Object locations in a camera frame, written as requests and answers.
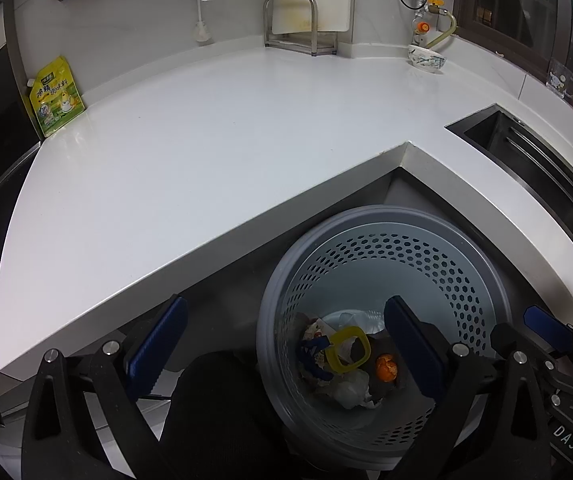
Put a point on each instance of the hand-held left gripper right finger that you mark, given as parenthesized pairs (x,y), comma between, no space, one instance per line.
(414,347)

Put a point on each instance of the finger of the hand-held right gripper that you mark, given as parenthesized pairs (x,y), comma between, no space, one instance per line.
(546,327)
(509,337)

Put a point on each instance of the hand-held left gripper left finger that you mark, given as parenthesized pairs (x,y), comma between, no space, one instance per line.
(156,345)

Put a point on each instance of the orange peel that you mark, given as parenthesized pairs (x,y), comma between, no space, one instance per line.
(386,367)

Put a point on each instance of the dark grey cloth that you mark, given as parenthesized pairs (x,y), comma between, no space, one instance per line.
(379,392)

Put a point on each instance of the white tissue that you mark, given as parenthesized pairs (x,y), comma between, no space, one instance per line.
(351,390)

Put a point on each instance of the grey perforated trash basket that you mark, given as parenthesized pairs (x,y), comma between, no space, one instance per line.
(416,270)

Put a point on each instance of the person's dark-clothed leg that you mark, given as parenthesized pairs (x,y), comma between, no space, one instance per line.
(216,410)

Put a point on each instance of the black kitchen sink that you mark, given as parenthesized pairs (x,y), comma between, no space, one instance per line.
(496,130)

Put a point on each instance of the clear glass mug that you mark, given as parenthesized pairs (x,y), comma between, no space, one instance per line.
(559,80)

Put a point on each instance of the yellow green seasoning pouch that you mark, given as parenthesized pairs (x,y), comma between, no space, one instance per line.
(56,97)

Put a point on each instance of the white patterned ceramic bowl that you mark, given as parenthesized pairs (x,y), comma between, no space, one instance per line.
(426,61)

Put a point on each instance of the white brush with blue head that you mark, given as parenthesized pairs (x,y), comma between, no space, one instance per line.
(201,32)

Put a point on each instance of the orange-capped pipe fitting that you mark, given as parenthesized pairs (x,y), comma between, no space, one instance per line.
(422,26)

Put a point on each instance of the dark framed window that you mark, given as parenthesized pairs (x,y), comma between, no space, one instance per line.
(506,0)

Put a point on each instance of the metal cutting board rack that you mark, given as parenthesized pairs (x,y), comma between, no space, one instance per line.
(313,30)

